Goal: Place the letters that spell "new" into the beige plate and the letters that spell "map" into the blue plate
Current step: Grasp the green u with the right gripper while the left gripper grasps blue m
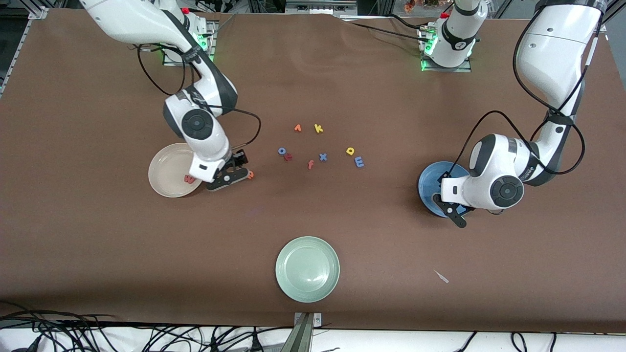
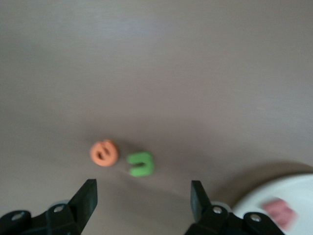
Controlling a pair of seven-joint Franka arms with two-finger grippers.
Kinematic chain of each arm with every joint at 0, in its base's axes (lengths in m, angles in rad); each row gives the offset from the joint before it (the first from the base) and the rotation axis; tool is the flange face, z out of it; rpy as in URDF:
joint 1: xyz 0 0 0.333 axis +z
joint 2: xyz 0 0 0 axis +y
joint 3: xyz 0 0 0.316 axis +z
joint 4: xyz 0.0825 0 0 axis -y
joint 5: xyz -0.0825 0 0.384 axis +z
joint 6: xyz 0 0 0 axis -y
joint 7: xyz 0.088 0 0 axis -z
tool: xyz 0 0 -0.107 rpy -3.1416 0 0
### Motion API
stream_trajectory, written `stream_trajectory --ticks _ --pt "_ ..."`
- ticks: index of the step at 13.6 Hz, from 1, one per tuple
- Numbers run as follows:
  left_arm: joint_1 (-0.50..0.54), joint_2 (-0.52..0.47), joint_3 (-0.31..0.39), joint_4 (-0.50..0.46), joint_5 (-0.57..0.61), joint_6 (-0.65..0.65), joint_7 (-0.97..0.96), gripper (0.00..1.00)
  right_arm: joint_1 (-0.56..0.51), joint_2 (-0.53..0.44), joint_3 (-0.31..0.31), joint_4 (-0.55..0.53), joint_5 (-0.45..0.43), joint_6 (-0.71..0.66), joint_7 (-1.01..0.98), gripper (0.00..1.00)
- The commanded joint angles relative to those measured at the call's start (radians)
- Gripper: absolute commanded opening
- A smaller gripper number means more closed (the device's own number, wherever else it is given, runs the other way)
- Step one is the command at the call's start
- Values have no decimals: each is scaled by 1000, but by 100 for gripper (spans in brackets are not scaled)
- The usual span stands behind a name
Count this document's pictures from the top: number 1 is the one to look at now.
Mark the aluminium table frame rail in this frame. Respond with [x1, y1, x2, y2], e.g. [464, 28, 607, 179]
[0, 6, 50, 98]

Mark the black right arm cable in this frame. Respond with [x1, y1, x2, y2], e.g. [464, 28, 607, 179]
[136, 43, 263, 148]

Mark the grey metal box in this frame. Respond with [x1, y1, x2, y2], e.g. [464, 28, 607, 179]
[285, 0, 358, 16]

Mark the pale green plate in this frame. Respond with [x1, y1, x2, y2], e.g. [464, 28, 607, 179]
[275, 236, 341, 304]

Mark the brown table cover sheet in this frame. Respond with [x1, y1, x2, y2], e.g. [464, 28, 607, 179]
[0, 7, 626, 334]

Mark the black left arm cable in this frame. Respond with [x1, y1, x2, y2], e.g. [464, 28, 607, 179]
[448, 0, 604, 184]

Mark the metal table edge bracket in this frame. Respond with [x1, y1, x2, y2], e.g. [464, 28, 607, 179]
[292, 311, 323, 352]

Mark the beige brown plate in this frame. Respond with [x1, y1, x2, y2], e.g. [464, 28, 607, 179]
[148, 142, 207, 198]

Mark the black table cable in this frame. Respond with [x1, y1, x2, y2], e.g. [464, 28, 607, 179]
[389, 13, 432, 33]
[350, 22, 425, 40]

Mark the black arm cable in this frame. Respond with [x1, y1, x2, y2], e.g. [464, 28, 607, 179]
[136, 43, 263, 148]
[448, 0, 604, 184]

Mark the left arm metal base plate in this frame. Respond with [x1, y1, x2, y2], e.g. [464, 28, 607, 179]
[418, 23, 473, 73]

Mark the blue plate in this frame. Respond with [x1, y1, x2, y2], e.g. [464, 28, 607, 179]
[418, 161, 478, 219]

